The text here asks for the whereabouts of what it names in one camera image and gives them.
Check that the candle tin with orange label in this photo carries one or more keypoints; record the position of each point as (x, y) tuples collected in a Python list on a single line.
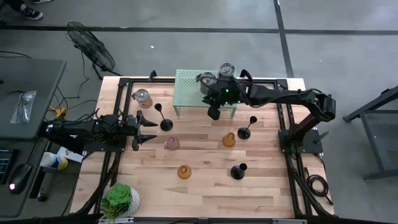
[(143, 99)]

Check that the grey desk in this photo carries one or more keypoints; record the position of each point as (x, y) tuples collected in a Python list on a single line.
[(29, 154)]

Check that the grey side table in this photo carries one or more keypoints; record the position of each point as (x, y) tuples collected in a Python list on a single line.
[(40, 81)]

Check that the black aluminium table frame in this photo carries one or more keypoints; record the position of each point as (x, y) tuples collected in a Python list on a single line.
[(149, 81)]

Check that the black floor fan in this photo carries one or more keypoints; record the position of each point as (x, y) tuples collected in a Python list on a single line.
[(93, 49)]

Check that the tall black candlestick holder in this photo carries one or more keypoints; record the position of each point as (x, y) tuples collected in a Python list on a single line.
[(166, 124)]

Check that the silver metal bracket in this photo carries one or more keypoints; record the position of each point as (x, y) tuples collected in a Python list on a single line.
[(289, 221)]

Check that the black clamp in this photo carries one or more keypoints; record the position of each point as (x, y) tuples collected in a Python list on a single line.
[(246, 74), (152, 75)]

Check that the white wipes canister yellow lid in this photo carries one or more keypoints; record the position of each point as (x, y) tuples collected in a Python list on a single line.
[(53, 160)]

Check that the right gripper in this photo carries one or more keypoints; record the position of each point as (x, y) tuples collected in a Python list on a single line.
[(228, 95)]

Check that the green perforated metal shelf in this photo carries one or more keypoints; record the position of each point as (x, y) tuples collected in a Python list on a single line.
[(186, 93)]

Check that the pink glass candle holder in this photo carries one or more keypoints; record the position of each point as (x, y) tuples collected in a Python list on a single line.
[(173, 143)]

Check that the black computer mouse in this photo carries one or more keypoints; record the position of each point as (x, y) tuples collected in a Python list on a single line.
[(20, 179)]

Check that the short black candlestick holder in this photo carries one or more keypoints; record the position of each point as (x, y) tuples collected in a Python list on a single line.
[(237, 172)]

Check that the person's shoe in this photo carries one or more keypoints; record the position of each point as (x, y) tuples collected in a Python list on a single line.
[(31, 13)]

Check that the green succulent in white pot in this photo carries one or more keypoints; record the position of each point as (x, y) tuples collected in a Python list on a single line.
[(119, 199)]

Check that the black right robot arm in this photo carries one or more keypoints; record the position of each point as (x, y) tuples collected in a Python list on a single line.
[(286, 96)]

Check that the medium black candlestick holder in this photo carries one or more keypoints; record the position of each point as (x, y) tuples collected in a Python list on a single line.
[(243, 133)]

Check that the black metal stand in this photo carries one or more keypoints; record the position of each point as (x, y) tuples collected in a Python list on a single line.
[(374, 149)]

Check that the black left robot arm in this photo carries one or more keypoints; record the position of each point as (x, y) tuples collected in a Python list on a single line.
[(81, 130)]

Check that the amber glass candle holder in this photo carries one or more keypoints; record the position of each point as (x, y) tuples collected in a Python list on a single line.
[(228, 140), (184, 172)]

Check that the white paper leaflet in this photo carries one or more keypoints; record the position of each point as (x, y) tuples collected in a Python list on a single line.
[(70, 154)]

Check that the silver lidded candle tin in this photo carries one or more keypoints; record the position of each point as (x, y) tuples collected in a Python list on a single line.
[(227, 69), (207, 87)]

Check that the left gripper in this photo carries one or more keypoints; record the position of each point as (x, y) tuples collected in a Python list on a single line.
[(136, 126)]

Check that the clear plastic bag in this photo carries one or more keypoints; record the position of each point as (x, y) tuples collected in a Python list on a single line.
[(23, 107)]

